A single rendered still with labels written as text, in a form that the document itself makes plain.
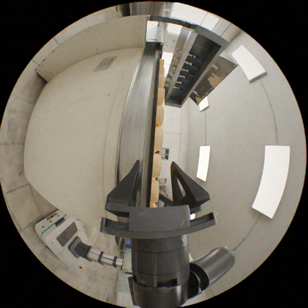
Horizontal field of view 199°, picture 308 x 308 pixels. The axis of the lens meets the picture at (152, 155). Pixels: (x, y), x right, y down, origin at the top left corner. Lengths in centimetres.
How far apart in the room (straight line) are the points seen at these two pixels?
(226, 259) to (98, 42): 72
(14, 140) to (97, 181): 81
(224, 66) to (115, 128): 65
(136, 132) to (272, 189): 213
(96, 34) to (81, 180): 58
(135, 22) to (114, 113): 43
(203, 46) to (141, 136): 59
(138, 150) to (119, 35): 51
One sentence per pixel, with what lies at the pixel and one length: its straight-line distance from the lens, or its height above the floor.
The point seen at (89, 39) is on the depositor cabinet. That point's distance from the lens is 58.
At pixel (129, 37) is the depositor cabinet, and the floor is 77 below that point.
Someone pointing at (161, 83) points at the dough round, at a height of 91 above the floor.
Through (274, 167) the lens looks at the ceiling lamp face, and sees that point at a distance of 207.
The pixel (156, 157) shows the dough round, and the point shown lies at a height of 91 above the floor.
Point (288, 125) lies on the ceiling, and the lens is 221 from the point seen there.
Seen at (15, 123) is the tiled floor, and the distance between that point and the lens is 90.
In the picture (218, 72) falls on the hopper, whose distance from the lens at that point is 69.
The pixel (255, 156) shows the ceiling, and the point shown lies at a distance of 224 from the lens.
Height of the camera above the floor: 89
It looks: 4 degrees up
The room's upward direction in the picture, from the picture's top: 94 degrees clockwise
